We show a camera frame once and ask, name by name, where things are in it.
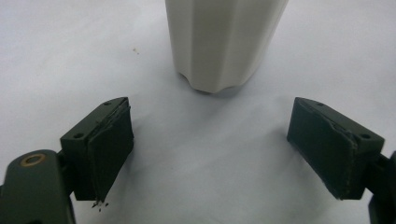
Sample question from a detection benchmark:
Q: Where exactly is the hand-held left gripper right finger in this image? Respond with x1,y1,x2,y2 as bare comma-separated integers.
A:
286,96,386,201

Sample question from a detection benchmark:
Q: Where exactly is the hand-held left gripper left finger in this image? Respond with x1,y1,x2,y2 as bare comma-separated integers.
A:
59,96,135,203

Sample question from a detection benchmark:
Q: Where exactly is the white ribbed cup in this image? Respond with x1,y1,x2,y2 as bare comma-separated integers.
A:
164,0,290,94

